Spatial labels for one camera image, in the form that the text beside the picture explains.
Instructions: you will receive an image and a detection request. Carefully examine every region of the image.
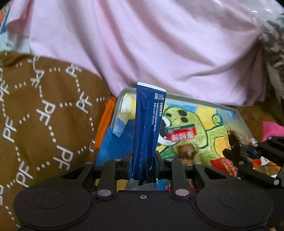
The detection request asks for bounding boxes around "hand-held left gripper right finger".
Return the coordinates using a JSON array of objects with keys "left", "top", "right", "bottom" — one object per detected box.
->
[{"left": 155, "top": 151, "right": 224, "bottom": 197}]

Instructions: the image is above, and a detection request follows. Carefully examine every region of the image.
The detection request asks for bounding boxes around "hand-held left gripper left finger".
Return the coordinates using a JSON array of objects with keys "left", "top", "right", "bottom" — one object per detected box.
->
[{"left": 60, "top": 152, "right": 134, "bottom": 198}]

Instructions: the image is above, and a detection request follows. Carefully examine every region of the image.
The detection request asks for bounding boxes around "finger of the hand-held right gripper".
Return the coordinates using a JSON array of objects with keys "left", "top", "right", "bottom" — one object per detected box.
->
[
  {"left": 222, "top": 148, "right": 281, "bottom": 190},
  {"left": 246, "top": 135, "right": 284, "bottom": 174}
]

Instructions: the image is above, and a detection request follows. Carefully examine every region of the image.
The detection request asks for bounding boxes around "red orange snack packet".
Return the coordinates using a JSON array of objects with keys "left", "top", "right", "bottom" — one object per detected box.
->
[{"left": 210, "top": 157, "right": 240, "bottom": 177}]

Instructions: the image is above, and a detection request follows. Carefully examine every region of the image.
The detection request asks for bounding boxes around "clear brown meat snack packet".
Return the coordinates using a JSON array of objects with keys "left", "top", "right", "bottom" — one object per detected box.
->
[{"left": 165, "top": 124, "right": 255, "bottom": 167}]

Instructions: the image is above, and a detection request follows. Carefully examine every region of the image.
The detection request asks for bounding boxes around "grey cardboard box tray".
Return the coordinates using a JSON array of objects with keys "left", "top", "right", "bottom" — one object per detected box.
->
[{"left": 95, "top": 87, "right": 256, "bottom": 191}]

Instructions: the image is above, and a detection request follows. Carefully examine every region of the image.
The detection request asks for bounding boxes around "dark blue stick packet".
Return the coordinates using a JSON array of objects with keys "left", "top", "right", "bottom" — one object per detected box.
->
[{"left": 127, "top": 82, "right": 167, "bottom": 191}]

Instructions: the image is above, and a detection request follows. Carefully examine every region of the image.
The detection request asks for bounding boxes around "colourful cartoon blanket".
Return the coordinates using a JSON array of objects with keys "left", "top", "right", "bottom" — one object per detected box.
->
[{"left": 94, "top": 98, "right": 284, "bottom": 178}]

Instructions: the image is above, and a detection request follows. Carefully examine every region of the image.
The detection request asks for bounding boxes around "crayon drawing paper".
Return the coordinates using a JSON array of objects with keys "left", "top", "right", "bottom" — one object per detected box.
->
[{"left": 98, "top": 93, "right": 244, "bottom": 191}]

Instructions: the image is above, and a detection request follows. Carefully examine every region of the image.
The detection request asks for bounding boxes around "brown patterned blanket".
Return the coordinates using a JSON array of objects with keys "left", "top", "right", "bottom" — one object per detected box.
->
[{"left": 0, "top": 51, "right": 112, "bottom": 231}]

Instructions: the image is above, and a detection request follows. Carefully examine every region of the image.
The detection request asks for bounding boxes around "clear plastic bag of clothes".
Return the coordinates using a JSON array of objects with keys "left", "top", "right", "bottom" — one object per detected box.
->
[{"left": 244, "top": 0, "right": 284, "bottom": 107}]

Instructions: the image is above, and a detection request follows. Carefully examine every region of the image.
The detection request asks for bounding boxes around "pink cloth sheet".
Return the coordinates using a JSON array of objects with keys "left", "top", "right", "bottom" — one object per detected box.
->
[{"left": 7, "top": 0, "right": 267, "bottom": 107}]

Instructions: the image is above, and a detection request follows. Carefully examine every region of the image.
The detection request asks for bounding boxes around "colourful wall poster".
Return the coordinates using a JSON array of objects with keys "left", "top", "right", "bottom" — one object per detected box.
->
[{"left": 0, "top": 9, "right": 10, "bottom": 36}]

